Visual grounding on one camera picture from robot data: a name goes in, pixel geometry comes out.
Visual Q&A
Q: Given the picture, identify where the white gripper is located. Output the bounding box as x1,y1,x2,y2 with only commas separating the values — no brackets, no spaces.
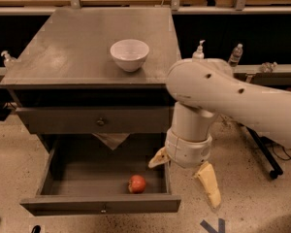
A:
148,129,221,208

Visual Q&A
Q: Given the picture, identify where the red apple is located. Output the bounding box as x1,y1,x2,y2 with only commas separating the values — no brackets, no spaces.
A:
128,175,146,194

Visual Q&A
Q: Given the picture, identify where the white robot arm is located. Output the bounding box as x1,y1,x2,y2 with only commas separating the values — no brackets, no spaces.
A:
148,58,291,208

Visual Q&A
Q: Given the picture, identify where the grey cloth under drawer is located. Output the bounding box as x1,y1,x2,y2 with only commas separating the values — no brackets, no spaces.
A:
94,133,129,150

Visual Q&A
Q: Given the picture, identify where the open grey middle drawer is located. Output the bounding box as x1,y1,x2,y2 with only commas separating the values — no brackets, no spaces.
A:
20,134,181,216

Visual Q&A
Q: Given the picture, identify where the grey wooden drawer cabinet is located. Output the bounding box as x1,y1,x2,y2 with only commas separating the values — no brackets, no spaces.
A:
0,7,182,217

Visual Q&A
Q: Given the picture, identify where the closed grey top drawer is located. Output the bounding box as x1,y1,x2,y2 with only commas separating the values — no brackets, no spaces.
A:
16,106,173,134

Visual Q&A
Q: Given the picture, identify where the blue tape floor marker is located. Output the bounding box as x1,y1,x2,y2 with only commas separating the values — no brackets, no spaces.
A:
199,217,226,233

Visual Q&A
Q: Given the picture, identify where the black wheeled stand base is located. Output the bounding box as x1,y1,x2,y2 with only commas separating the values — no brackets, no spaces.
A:
247,128,283,180

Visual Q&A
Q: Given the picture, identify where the white pump lotion bottle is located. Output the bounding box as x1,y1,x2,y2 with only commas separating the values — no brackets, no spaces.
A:
192,40,204,59

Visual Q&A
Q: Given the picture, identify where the white ceramic bowl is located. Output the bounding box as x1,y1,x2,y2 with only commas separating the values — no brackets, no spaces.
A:
110,39,149,72

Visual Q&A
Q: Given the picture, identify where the clear plastic water bottle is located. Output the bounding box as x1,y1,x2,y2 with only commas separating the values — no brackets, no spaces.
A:
228,44,243,67

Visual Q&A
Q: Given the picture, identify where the crumpled clear plastic wrapper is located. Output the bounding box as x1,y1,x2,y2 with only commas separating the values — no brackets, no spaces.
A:
260,62,277,73

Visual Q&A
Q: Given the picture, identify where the clear pump bottle left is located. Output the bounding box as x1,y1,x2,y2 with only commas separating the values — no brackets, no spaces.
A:
1,50,16,68

